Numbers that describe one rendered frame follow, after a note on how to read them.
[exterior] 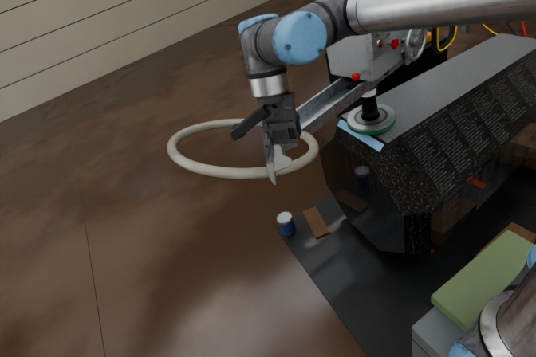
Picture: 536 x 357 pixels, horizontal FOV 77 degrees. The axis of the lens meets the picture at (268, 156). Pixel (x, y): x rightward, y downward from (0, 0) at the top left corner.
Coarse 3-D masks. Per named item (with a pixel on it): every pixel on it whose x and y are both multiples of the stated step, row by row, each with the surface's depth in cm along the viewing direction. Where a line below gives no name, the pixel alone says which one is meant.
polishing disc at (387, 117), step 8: (384, 104) 160; (352, 112) 162; (360, 112) 161; (384, 112) 155; (392, 112) 154; (352, 120) 157; (360, 120) 156; (376, 120) 152; (384, 120) 151; (392, 120) 150; (360, 128) 151; (368, 128) 149; (376, 128) 148
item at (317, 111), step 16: (400, 64) 148; (336, 80) 142; (352, 80) 147; (320, 96) 137; (336, 96) 140; (352, 96) 132; (304, 112) 134; (320, 112) 133; (336, 112) 129; (304, 128) 120
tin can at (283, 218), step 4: (284, 212) 226; (288, 212) 225; (280, 216) 224; (284, 216) 223; (288, 216) 222; (280, 220) 221; (284, 220) 220; (288, 220) 220; (292, 220) 223; (280, 224) 221; (284, 224) 219; (288, 224) 221; (292, 224) 223; (284, 228) 222; (288, 228) 222; (292, 228) 224; (284, 232) 225; (288, 232) 224; (292, 232) 226
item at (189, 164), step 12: (216, 120) 129; (228, 120) 131; (240, 120) 132; (180, 132) 116; (192, 132) 121; (168, 144) 106; (312, 144) 109; (180, 156) 96; (312, 156) 101; (192, 168) 93; (204, 168) 91; (216, 168) 90; (228, 168) 90; (240, 168) 90; (252, 168) 90; (264, 168) 91; (288, 168) 93; (300, 168) 97
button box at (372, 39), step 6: (366, 36) 119; (372, 36) 118; (378, 36) 120; (384, 36) 122; (366, 42) 120; (372, 42) 119; (384, 42) 124; (372, 48) 120; (384, 48) 125; (372, 54) 122; (378, 54) 123
